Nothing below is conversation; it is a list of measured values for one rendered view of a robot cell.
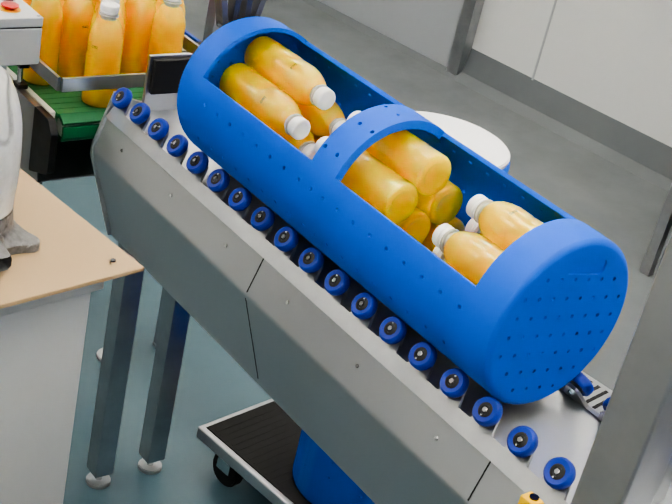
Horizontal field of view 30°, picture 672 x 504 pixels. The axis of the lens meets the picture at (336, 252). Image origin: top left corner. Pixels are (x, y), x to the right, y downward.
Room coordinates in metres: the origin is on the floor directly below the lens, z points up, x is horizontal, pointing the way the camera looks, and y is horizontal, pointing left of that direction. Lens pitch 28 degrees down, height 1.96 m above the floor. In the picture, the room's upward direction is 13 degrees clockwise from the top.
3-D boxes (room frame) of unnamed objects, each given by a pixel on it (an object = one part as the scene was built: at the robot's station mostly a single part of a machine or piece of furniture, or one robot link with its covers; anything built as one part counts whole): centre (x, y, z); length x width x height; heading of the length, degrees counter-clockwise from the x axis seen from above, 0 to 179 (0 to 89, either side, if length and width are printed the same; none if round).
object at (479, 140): (2.36, -0.16, 1.03); 0.28 x 0.28 x 0.01
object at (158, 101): (2.43, 0.42, 0.99); 0.10 x 0.02 x 0.12; 133
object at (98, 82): (2.49, 0.47, 0.96); 0.40 x 0.01 x 0.03; 133
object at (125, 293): (2.33, 0.43, 0.31); 0.06 x 0.06 x 0.63; 43
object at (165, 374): (2.43, 0.32, 0.31); 0.06 x 0.06 x 0.63; 43
